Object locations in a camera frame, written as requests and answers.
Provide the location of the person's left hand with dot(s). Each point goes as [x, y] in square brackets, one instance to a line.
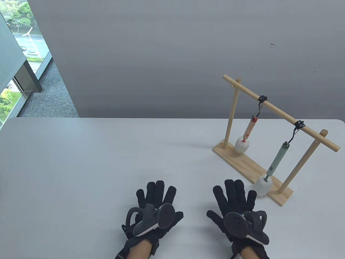
[161, 201]

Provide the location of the person's right hand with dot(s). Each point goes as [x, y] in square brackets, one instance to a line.
[237, 205]

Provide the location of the person's left little finger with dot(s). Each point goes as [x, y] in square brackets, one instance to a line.
[140, 196]

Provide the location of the person's right little finger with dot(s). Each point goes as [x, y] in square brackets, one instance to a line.
[251, 200]

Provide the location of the person's right middle finger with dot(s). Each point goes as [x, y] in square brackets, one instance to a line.
[230, 192]

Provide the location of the person's left middle finger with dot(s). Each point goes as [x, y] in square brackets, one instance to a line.
[159, 191]

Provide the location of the person's right thumb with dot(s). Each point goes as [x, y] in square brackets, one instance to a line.
[214, 217]

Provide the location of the person's left thumb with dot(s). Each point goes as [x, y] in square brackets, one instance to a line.
[177, 218]

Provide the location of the person's right forearm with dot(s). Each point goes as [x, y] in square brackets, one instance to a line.
[248, 253]

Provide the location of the person's left forearm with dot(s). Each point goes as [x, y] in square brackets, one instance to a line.
[140, 249]

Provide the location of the grey controller on left glove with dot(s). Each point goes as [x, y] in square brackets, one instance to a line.
[152, 220]

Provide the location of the grey controller on glove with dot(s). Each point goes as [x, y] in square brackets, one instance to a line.
[152, 220]
[238, 225]

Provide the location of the grey controller on right glove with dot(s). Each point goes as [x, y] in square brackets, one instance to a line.
[238, 225]

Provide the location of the wooden hanging rack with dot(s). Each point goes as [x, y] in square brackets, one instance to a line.
[252, 164]

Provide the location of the black hanging hook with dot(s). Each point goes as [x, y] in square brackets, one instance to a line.
[298, 125]
[261, 101]

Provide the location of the window with grey frame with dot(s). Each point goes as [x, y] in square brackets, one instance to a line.
[29, 48]

